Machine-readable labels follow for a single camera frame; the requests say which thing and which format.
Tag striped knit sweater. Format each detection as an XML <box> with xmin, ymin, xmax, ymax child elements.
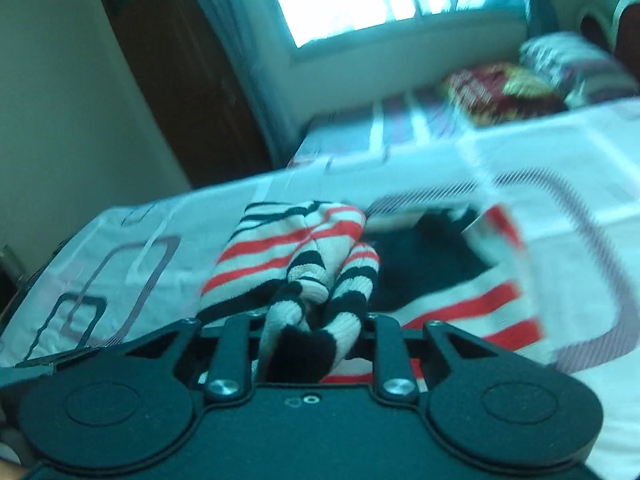
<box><xmin>198</xmin><ymin>200</ymin><xmax>553</xmax><ymax>382</ymax></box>

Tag person hand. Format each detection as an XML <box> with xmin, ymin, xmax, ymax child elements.
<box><xmin>0</xmin><ymin>460</ymin><xmax>28</xmax><ymax>480</ymax></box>

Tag patterned white bed sheet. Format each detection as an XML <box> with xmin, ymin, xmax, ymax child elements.
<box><xmin>1</xmin><ymin>100</ymin><xmax>639</xmax><ymax>479</ymax></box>

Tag red folded blanket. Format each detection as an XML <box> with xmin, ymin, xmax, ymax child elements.
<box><xmin>439</xmin><ymin>63</ymin><xmax>567</xmax><ymax>127</ymax></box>

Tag striped pillow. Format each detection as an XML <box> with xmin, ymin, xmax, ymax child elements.
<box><xmin>520</xmin><ymin>32</ymin><xmax>639</xmax><ymax>108</ymax></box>

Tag dark wooden door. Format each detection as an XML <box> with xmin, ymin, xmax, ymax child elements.
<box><xmin>102</xmin><ymin>0</ymin><xmax>272</xmax><ymax>188</ymax></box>

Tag blue left curtain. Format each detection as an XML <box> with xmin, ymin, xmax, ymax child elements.
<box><xmin>196</xmin><ymin>0</ymin><xmax>299</xmax><ymax>167</ymax></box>

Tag red heart headboard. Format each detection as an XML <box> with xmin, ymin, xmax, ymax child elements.
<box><xmin>576</xmin><ymin>0</ymin><xmax>640</xmax><ymax>78</ymax></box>

